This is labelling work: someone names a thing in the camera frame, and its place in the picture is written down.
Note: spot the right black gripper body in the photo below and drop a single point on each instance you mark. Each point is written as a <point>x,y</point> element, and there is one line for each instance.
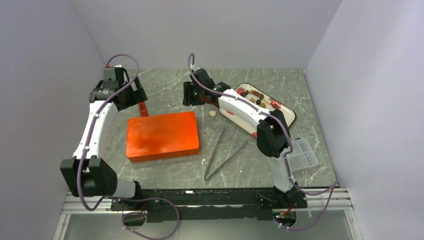
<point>198,98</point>

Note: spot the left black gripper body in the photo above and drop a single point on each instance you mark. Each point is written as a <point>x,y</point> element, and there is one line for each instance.
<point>132,97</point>

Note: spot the orange box lid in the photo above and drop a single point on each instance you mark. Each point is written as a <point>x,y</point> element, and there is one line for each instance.
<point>162,136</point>

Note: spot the white strawberry tray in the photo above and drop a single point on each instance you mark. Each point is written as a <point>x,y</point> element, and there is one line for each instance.
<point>281,109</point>

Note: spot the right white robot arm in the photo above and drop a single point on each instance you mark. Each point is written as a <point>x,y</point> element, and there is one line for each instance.
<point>270,127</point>

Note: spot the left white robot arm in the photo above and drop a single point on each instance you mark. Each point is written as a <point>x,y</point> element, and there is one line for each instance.
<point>87,169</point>

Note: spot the clear plastic screw box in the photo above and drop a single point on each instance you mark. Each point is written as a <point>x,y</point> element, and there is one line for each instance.
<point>302,157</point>

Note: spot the red handled adjustable wrench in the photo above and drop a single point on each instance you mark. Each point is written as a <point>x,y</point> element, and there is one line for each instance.
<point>143,109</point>

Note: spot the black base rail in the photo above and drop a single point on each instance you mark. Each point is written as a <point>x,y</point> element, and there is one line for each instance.
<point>260,203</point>

